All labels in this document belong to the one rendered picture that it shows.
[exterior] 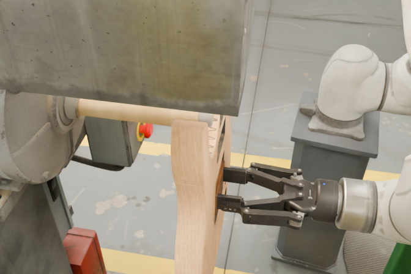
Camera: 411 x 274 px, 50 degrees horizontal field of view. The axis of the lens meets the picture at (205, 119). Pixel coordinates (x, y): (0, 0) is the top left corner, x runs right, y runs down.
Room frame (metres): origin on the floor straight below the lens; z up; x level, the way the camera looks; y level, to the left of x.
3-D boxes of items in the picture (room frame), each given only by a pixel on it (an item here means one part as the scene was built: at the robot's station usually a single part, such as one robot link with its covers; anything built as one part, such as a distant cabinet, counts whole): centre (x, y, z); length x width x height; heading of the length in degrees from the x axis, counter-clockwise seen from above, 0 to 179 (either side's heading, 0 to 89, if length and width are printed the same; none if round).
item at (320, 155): (1.17, -0.45, 0.35); 0.28 x 0.28 x 0.70; 72
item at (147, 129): (0.80, 0.15, 0.98); 0.04 x 0.04 x 0.04; 79
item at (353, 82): (1.17, -0.46, 0.87); 0.18 x 0.16 x 0.22; 78
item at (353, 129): (1.18, -0.44, 0.73); 0.22 x 0.18 x 0.06; 72
